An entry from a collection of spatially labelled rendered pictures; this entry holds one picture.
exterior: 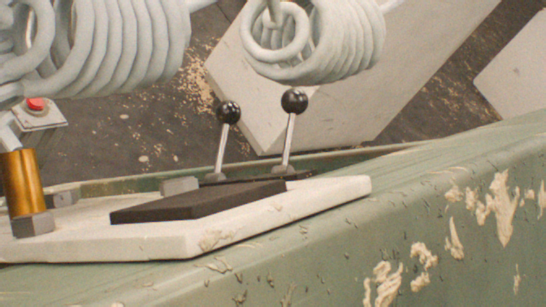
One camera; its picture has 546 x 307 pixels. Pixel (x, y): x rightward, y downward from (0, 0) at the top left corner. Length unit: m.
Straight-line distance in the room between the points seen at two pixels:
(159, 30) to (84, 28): 0.05
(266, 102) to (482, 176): 3.33
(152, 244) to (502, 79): 5.78
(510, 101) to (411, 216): 5.67
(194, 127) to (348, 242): 3.40
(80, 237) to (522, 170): 0.22
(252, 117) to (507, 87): 2.66
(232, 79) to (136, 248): 3.58
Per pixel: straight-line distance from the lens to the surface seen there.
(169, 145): 3.48
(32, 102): 1.78
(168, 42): 0.39
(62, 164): 3.12
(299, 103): 1.10
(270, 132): 3.67
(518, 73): 5.94
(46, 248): 0.28
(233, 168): 1.42
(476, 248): 0.36
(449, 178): 0.34
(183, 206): 0.26
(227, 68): 3.84
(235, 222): 0.24
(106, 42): 0.36
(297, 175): 1.04
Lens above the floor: 2.06
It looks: 32 degrees down
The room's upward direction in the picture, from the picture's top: 40 degrees clockwise
